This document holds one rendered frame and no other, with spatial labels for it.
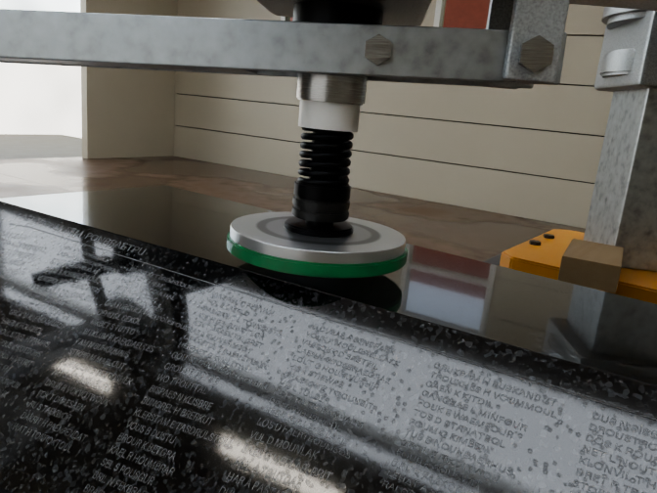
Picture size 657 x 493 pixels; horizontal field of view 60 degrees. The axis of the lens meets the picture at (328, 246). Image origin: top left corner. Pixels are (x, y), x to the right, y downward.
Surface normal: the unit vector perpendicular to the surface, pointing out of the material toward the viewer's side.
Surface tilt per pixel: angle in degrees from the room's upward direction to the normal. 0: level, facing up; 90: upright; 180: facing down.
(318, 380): 45
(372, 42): 90
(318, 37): 90
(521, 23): 90
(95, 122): 90
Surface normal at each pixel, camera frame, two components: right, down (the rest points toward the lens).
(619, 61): -0.96, -0.03
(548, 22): -0.10, 0.23
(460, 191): -0.53, 0.16
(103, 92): 0.84, 0.20
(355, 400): -0.29, -0.57
